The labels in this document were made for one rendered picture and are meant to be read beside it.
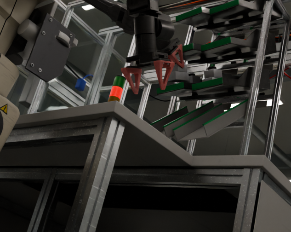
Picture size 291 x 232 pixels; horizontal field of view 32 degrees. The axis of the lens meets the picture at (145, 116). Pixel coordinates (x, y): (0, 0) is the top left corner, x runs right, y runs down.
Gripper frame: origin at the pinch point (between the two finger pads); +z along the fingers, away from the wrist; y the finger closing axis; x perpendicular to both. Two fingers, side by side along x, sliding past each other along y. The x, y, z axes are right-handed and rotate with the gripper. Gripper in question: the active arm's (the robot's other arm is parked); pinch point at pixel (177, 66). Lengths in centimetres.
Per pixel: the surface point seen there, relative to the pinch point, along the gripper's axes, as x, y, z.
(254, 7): -31.3, -17.6, -0.6
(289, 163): -662, 589, 592
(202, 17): -23.8, -0.2, -6.5
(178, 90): 7.5, -2.0, 5.4
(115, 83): -9, 50, 3
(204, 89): 5.2, -11.0, 8.6
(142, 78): -89, 133, 39
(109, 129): 60, -35, -15
